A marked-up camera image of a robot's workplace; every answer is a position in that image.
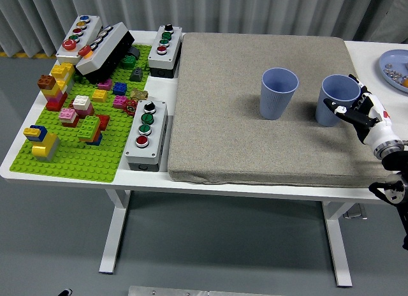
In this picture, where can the blue plate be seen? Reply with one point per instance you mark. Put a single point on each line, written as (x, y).
(389, 57)

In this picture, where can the brown yellow pink red brick tower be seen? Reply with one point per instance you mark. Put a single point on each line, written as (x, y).
(52, 95)

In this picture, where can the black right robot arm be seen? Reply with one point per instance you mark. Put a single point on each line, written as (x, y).
(387, 149)

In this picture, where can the grey metal bracket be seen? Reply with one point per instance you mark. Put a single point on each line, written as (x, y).
(355, 213)

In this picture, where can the grey four-button control box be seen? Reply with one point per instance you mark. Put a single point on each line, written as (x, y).
(172, 50)
(157, 130)

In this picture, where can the grey sloped brick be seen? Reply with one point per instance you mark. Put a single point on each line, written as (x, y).
(136, 75)

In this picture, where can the white five-button control box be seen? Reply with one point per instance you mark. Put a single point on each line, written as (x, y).
(74, 38)

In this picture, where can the yellow black floor tape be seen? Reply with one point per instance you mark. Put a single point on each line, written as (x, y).
(28, 55)

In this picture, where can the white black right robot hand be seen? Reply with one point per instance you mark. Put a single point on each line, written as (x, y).
(377, 123)

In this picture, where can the blue ribbed plastic cup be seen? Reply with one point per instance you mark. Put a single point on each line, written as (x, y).
(274, 101)
(334, 88)

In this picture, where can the grey-brown fabric mat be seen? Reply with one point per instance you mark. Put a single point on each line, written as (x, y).
(239, 133)

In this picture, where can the grey metal plate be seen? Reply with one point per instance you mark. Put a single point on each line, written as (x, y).
(165, 291)

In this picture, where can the green orange blue brick stack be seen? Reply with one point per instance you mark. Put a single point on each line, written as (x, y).
(89, 127)

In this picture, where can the blue yellow grey brick stack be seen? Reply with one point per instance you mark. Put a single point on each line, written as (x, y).
(44, 146)

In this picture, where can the dark green brick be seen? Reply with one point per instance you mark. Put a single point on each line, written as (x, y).
(128, 61)

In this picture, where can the brass valve red handwheel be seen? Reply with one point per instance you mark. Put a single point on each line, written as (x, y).
(138, 94)

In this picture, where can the grey pleated curtain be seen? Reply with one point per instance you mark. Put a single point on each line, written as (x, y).
(223, 9)

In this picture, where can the white control box black base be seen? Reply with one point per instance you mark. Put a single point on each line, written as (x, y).
(105, 50)

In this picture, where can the yellow white brick tower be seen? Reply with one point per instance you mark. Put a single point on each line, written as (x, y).
(62, 71)

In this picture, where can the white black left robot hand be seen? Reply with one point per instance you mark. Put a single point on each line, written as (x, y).
(65, 292)

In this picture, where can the white table leg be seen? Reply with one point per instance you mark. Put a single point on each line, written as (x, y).
(111, 238)
(338, 245)

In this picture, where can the magenta brick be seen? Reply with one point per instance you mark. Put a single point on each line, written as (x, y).
(105, 84)
(120, 101)

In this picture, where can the green brick baseplate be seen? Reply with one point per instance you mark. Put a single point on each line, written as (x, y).
(79, 162)

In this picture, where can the pink white red brick stack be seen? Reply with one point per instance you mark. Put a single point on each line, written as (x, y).
(67, 115)

